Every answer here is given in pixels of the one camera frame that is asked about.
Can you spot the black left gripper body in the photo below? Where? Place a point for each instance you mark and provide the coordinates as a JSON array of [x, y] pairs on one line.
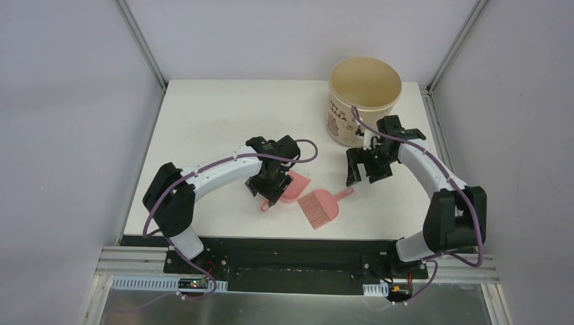
[[267, 188]]

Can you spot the pink hand brush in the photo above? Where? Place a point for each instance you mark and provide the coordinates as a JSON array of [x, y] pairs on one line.
[[321, 206]]

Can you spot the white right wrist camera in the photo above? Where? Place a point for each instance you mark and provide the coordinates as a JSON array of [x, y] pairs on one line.
[[370, 140]]

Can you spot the white slotted cable duct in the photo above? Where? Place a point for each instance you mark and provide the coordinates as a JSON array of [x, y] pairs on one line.
[[168, 284], [376, 290]]

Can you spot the left white slotted cable duct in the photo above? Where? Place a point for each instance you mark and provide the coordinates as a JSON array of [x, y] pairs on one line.
[[168, 284]]

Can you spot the pink dustpan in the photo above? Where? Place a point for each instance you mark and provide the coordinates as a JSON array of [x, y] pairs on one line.
[[296, 188]]

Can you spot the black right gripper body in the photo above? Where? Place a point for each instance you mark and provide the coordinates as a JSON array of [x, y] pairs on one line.
[[376, 162]]

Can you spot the beige paper bucket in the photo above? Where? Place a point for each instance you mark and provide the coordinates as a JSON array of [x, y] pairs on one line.
[[370, 85]]

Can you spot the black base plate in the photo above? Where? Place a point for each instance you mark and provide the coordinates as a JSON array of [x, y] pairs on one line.
[[317, 267]]

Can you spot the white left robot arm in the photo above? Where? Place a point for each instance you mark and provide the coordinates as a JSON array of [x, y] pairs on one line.
[[173, 192]]

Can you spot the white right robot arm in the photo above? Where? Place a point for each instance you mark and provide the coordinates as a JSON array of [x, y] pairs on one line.
[[457, 213]]

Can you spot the right white slotted cable duct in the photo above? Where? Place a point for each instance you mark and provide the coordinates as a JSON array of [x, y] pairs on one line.
[[376, 290]]

